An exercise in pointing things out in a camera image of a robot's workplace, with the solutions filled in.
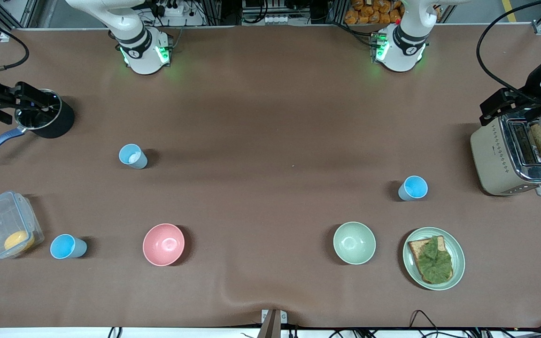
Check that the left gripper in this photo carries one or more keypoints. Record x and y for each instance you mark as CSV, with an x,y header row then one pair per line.
x,y
532,86

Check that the pale green plate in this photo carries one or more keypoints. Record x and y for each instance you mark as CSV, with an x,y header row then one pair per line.
x,y
458,256

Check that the yellow orange food piece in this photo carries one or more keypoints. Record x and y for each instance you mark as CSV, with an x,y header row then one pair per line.
x,y
19,241

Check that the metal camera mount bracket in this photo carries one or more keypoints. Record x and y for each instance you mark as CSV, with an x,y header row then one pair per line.
x,y
273,324

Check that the bread slice under lettuce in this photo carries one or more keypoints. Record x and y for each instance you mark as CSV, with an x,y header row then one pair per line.
x,y
415,248

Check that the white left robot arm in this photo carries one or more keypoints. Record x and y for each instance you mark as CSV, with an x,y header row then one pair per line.
x,y
404,44

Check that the pale green bowl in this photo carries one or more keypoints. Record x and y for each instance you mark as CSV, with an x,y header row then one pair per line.
x,y
354,243

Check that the pink bowl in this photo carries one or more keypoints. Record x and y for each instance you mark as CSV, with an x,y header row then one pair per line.
x,y
163,244

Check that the bag of bread buns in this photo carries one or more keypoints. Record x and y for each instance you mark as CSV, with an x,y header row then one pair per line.
x,y
374,14

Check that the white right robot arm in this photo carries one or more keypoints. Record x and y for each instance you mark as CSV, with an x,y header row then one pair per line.
x,y
139,47

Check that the green lettuce leaf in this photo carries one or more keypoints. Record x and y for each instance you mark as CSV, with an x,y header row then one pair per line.
x,y
435,263

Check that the light blue plastic cup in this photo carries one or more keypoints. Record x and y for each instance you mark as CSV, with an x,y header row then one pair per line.
x,y
66,247
413,188
133,156

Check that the beige chrome toaster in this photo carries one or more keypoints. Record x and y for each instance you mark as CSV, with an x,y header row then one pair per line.
x,y
491,159

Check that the glass lid with blue knob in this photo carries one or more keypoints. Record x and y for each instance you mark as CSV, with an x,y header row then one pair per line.
x,y
47,119

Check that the white power strip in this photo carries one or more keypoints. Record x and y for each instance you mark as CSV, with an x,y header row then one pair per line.
x,y
276,19
173,9

